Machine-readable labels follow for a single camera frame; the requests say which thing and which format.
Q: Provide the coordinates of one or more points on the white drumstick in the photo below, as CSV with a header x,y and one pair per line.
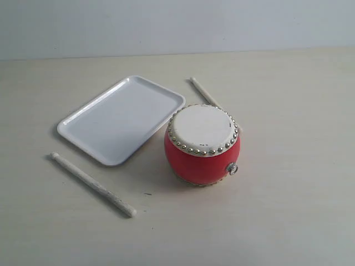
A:
x,y
205,94
126,208

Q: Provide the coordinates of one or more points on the small red drum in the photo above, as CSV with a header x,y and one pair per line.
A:
x,y
202,144

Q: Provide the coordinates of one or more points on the white rectangular plastic tray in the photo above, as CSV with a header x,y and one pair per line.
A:
x,y
116,123

